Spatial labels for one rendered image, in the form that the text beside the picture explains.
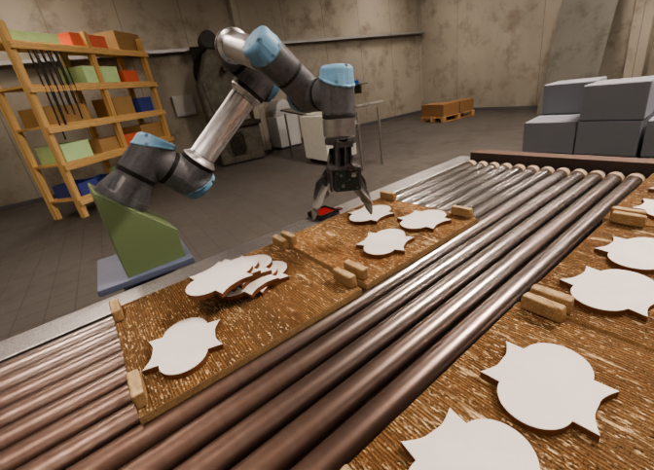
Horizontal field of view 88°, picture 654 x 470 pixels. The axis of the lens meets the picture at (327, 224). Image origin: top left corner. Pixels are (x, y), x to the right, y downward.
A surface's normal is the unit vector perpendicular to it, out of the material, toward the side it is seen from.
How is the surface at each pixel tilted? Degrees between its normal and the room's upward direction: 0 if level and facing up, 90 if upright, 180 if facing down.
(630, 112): 90
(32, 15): 90
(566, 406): 0
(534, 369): 0
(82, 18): 90
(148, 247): 90
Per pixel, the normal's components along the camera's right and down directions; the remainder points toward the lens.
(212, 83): 0.44, 0.29
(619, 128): -0.75, 0.35
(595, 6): -0.83, 0.06
